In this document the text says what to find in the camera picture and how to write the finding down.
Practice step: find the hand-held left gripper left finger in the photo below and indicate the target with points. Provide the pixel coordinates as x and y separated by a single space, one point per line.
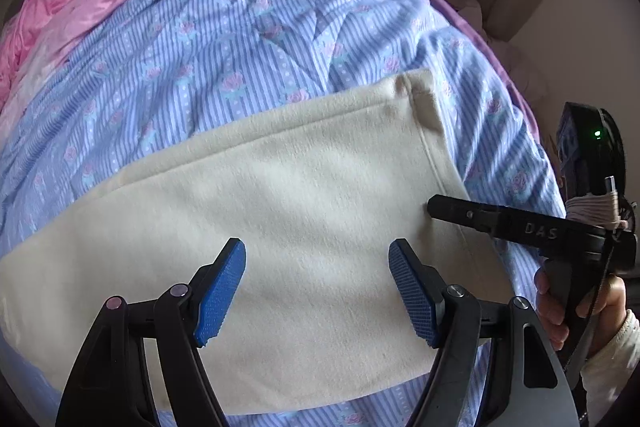
222 292

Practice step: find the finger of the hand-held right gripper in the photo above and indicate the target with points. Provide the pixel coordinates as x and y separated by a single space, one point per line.
460 212

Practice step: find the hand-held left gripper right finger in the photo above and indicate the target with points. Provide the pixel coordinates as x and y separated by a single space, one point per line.
412 292

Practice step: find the cream pants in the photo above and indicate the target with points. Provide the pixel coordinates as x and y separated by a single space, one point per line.
300 187

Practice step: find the person's right forearm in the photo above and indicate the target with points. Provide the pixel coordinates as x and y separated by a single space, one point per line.
615 372

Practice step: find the person's right hand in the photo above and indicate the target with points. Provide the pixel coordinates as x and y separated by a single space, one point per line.
612 302

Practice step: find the blue striped floral duvet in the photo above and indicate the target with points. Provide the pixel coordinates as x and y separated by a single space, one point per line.
200 57

